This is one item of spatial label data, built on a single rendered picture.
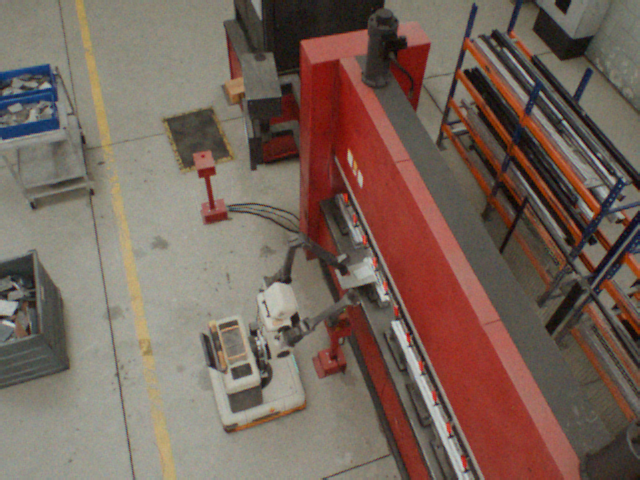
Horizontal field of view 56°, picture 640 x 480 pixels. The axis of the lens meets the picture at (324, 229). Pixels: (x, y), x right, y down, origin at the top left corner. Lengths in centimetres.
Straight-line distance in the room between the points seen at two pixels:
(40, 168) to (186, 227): 152
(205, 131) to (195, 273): 186
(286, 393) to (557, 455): 254
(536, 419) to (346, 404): 255
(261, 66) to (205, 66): 325
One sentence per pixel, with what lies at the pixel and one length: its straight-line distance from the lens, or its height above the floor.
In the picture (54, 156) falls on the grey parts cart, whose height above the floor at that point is 33.
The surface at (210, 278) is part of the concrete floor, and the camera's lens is 565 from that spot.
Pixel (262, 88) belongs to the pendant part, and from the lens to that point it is 435.
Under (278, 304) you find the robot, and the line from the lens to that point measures 388.
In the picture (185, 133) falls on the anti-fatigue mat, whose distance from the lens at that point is 688.
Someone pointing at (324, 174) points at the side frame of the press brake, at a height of 119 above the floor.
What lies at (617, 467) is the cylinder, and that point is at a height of 256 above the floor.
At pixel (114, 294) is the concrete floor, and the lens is 575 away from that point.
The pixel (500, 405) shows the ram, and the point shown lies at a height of 203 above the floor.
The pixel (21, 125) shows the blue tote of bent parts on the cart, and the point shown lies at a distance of 593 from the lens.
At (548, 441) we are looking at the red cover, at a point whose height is 230.
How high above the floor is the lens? 475
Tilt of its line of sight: 53 degrees down
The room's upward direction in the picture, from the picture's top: 4 degrees clockwise
